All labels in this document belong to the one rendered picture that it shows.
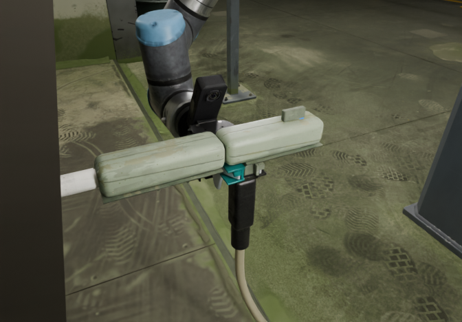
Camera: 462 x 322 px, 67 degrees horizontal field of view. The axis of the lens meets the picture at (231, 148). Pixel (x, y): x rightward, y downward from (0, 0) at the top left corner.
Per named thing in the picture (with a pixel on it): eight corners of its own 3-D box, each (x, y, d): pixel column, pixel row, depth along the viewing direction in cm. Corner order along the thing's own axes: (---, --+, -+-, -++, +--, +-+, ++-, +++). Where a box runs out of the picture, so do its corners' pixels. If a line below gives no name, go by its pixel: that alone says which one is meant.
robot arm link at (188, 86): (139, 75, 74) (149, 117, 79) (156, 94, 64) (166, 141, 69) (181, 65, 77) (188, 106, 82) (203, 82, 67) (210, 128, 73)
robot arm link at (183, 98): (206, 89, 68) (157, 95, 64) (216, 97, 64) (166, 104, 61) (206, 130, 73) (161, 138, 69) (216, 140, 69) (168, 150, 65)
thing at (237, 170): (232, 165, 51) (232, 152, 50) (245, 180, 48) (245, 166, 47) (215, 169, 50) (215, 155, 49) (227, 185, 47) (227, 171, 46)
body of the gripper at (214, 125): (240, 173, 59) (212, 143, 69) (243, 128, 55) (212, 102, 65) (199, 184, 56) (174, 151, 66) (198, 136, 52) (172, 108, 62)
